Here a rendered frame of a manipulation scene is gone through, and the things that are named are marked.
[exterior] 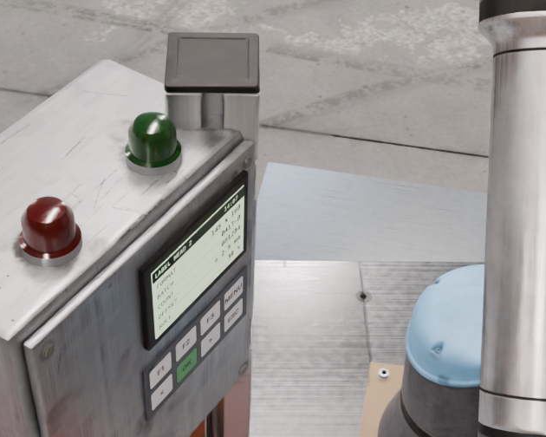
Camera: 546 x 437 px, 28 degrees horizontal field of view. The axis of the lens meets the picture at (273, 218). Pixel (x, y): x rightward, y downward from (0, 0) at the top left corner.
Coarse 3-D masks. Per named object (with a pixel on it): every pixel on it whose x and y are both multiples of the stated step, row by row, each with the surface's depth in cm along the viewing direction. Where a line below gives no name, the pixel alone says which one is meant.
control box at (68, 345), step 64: (64, 128) 52; (192, 128) 52; (0, 192) 49; (64, 192) 49; (128, 192) 49; (192, 192) 50; (0, 256) 46; (128, 256) 47; (0, 320) 43; (64, 320) 44; (128, 320) 49; (0, 384) 45; (64, 384) 46; (128, 384) 52; (192, 384) 59
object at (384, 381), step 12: (372, 372) 117; (384, 372) 117; (396, 372) 117; (372, 384) 116; (384, 384) 116; (396, 384) 116; (372, 396) 115; (384, 396) 115; (372, 408) 114; (384, 408) 114; (372, 420) 113; (372, 432) 112
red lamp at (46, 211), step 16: (32, 208) 45; (48, 208) 45; (64, 208) 45; (32, 224) 44; (48, 224) 44; (64, 224) 45; (32, 240) 45; (48, 240) 45; (64, 240) 45; (80, 240) 46; (32, 256) 45; (48, 256) 45; (64, 256) 45
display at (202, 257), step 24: (240, 192) 53; (216, 216) 51; (240, 216) 54; (168, 240) 49; (192, 240) 50; (216, 240) 53; (240, 240) 55; (144, 264) 48; (168, 264) 49; (192, 264) 52; (216, 264) 54; (144, 288) 48; (168, 288) 50; (192, 288) 53; (144, 312) 50; (168, 312) 51; (144, 336) 51
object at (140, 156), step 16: (128, 128) 49; (144, 128) 49; (160, 128) 49; (128, 144) 50; (144, 144) 49; (160, 144) 49; (176, 144) 50; (128, 160) 50; (144, 160) 49; (160, 160) 49; (176, 160) 50
